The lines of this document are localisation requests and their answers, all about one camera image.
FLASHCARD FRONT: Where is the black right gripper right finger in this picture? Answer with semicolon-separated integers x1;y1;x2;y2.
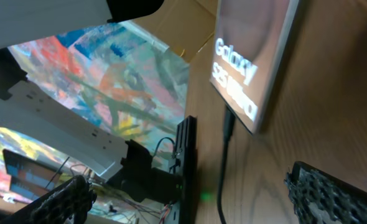
284;161;367;224

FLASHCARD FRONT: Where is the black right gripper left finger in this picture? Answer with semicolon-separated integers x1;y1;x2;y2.
0;175;97;224

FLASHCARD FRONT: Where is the black USB charging cable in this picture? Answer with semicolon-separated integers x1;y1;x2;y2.
216;105;236;224

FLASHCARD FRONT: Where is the bronze Samsung Galaxy smartphone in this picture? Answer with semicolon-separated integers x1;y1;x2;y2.
210;0;301;134

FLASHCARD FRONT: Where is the dark monitor screen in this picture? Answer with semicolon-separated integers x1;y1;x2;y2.
2;149;62;200

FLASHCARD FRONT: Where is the colourful abstract painted backdrop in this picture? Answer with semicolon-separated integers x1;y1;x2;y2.
0;22;188;221

